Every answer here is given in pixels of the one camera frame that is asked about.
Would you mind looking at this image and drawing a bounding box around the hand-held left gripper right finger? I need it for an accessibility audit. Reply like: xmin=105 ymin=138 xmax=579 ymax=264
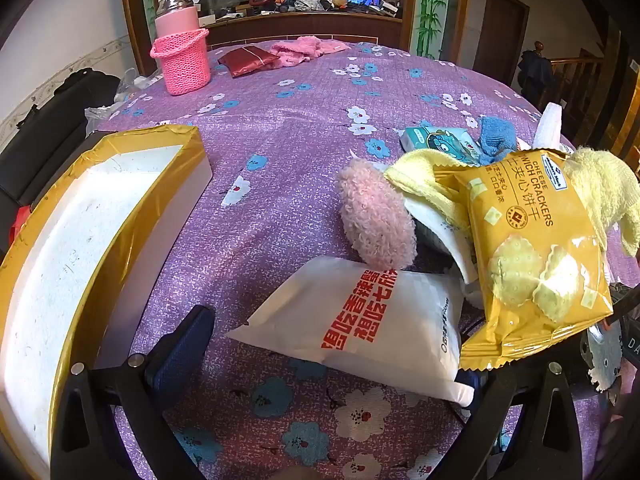
xmin=430 ymin=360 xmax=583 ymax=480

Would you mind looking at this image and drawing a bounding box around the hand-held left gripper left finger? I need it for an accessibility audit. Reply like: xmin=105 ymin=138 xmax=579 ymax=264
xmin=50 ymin=305 xmax=217 ymax=480

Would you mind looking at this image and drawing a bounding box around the yellow cracker packet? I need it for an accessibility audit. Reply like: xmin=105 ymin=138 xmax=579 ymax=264
xmin=432 ymin=147 xmax=615 ymax=371

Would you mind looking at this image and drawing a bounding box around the gold-edged white foam box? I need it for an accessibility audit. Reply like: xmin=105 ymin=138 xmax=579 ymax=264
xmin=0 ymin=124 xmax=213 ymax=461

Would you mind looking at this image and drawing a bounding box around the cream fluffy towel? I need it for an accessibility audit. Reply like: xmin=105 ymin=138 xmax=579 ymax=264
xmin=565 ymin=146 xmax=640 ymax=258

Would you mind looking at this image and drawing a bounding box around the white snack packet red print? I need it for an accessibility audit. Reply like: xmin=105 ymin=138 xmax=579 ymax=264
xmin=226 ymin=255 xmax=476 ymax=408

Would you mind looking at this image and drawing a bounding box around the white plastic packet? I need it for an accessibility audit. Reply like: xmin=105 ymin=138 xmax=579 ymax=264
xmin=404 ymin=195 xmax=482 ymax=286

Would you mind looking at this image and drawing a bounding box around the pink fluffy pad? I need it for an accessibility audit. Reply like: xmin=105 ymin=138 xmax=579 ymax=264
xmin=335 ymin=158 xmax=417 ymax=268

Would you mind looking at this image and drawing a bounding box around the blue cloth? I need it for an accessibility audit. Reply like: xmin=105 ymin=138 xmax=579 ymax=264
xmin=477 ymin=116 xmax=518 ymax=166

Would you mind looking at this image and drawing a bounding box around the teal tissue packet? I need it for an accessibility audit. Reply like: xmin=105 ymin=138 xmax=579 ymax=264
xmin=399 ymin=126 xmax=483 ymax=166

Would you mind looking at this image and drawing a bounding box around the purple floral tablecloth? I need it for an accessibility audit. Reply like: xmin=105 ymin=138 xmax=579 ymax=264
xmin=85 ymin=40 xmax=640 ymax=480

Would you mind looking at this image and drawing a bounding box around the white crumpled paper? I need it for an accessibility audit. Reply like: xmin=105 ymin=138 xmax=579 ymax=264
xmin=532 ymin=102 xmax=565 ymax=148

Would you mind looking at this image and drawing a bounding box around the black sofa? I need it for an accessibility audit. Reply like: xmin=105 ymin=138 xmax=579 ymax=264
xmin=0 ymin=67 xmax=123 ymax=256

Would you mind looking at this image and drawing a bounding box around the clear plastic bag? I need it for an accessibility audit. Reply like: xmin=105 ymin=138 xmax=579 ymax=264
xmin=85 ymin=67 xmax=166 ymax=133

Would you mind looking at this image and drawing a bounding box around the wooden stair railing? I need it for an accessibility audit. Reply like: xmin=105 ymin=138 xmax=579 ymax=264
xmin=550 ymin=47 xmax=606 ymax=106

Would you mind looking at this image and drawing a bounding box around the pink knitted cup holder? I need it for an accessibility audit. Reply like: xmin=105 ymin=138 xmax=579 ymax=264
xmin=150 ymin=28 xmax=211 ymax=96

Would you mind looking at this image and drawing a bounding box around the dark jacket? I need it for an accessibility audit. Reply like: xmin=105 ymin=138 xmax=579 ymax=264
xmin=517 ymin=50 xmax=556 ymax=103

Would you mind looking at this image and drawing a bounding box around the dark red pouch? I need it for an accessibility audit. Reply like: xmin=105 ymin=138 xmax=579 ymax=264
xmin=217 ymin=45 xmax=282 ymax=78

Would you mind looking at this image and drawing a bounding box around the pink fluffy cloth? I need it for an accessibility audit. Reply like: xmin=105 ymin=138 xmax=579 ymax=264
xmin=270 ymin=35 xmax=351 ymax=68

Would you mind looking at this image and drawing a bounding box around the pink bottle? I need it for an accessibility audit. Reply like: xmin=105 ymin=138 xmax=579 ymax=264
xmin=155 ymin=0 xmax=201 ymax=41

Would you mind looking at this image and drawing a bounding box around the brown wooden door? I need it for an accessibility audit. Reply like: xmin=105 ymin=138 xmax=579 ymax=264
xmin=472 ymin=0 xmax=530 ymax=86

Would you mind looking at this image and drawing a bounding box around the wood-framed glass partition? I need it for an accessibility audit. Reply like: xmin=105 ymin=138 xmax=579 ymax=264
xmin=120 ymin=0 xmax=473 ymax=61

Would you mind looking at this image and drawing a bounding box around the black cable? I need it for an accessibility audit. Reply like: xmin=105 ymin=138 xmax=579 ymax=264
xmin=459 ymin=317 xmax=488 ymax=346

